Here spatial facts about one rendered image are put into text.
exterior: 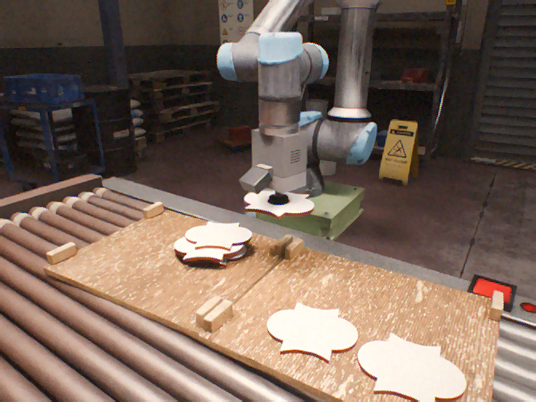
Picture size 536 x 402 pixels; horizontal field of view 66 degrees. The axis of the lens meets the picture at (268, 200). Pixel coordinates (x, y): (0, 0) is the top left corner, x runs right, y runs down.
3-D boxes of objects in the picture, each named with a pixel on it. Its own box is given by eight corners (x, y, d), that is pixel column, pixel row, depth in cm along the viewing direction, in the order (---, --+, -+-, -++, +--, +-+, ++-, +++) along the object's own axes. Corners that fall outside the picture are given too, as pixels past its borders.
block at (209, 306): (216, 305, 72) (215, 293, 71) (224, 309, 71) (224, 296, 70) (194, 325, 67) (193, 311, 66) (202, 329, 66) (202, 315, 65)
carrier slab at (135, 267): (163, 214, 113) (162, 209, 113) (296, 250, 94) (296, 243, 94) (44, 273, 85) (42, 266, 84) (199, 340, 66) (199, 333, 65)
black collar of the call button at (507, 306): (472, 280, 83) (474, 273, 83) (515, 293, 79) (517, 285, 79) (465, 298, 78) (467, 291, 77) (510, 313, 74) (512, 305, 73)
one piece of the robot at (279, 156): (226, 112, 71) (230, 199, 78) (262, 120, 65) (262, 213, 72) (275, 105, 79) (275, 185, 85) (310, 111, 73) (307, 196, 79)
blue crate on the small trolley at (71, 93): (41, 96, 380) (36, 73, 373) (86, 99, 367) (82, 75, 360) (5, 102, 347) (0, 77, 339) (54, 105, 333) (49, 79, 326)
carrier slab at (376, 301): (298, 251, 94) (298, 245, 93) (500, 309, 74) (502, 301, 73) (199, 343, 66) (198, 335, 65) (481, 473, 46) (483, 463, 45)
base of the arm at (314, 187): (283, 179, 133) (284, 149, 129) (329, 184, 128) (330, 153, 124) (266, 195, 120) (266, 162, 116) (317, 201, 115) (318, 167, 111)
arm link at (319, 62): (281, 41, 85) (255, 42, 76) (333, 42, 80) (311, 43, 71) (281, 81, 88) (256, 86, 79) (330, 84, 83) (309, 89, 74)
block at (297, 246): (297, 247, 92) (297, 236, 91) (304, 250, 91) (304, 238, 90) (283, 259, 87) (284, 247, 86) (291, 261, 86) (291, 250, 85)
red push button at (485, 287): (476, 283, 82) (477, 277, 82) (510, 293, 79) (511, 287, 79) (470, 297, 78) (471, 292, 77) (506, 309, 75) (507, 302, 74)
